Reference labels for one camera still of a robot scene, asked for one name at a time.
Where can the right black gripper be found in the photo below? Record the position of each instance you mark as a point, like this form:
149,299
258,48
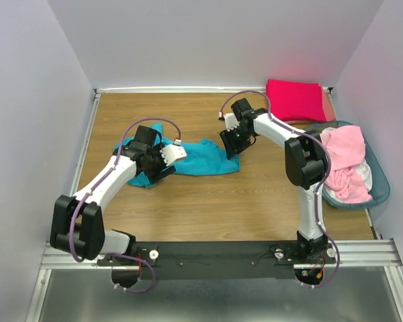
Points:
226,138

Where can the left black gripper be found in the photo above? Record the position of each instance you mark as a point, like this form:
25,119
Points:
154,176

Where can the teal t shirt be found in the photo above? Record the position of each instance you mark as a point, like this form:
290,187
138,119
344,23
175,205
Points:
204,158

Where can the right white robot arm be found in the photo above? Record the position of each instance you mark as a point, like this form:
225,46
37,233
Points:
307,165

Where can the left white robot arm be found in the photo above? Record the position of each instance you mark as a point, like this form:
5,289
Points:
77,225

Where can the folded magenta t shirt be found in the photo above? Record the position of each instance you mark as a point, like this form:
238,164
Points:
277,90

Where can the pink t shirt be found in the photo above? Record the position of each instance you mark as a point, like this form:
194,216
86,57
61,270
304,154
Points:
346,151

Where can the teal plastic basket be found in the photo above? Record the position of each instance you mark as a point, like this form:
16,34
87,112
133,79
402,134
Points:
356,179

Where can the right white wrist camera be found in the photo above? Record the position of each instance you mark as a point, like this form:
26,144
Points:
230,121

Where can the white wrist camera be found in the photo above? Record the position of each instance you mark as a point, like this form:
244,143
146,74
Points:
172,153
230,121

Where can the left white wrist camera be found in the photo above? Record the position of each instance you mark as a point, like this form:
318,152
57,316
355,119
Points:
172,153

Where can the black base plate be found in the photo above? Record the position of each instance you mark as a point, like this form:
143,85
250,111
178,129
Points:
161,261

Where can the aluminium rail frame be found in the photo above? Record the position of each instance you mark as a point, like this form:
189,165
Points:
352,253

